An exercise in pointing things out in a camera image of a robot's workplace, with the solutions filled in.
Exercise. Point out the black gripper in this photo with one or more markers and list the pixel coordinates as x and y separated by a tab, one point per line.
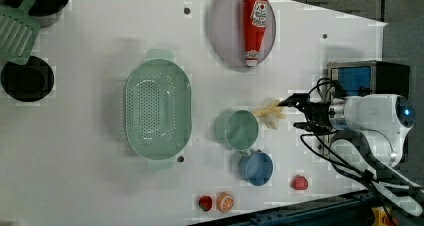
316	114

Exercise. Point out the peeled toy banana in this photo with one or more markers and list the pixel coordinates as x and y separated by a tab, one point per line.
272	114

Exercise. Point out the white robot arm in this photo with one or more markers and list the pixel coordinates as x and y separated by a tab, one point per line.
366	140

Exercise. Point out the black toaster oven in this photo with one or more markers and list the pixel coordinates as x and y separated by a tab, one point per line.
371	77

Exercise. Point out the green plastic cup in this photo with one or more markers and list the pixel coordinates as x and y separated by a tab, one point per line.
236	129

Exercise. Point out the red toy strawberry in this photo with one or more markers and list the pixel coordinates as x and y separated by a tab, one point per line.
299	183

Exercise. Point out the blue plastic cup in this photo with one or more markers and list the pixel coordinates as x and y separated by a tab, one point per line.
256	168

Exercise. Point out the grey round plate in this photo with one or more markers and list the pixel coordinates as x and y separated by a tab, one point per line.
227	36

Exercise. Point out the red ketchup bottle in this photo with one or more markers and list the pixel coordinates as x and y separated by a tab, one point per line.
255	15

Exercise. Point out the orange slice toy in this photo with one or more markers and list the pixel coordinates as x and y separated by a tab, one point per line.
225	202

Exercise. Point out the yellow red emergency button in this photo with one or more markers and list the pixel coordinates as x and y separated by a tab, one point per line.
382	219

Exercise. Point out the dark red toy fruit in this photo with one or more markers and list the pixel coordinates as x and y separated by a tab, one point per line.
205	202

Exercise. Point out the green plastic colander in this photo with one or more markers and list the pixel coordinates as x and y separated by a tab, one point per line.
157	109

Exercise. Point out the black cylindrical holder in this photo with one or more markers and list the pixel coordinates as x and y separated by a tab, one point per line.
46	12

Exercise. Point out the green plastic spatula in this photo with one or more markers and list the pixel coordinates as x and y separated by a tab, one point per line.
19	32

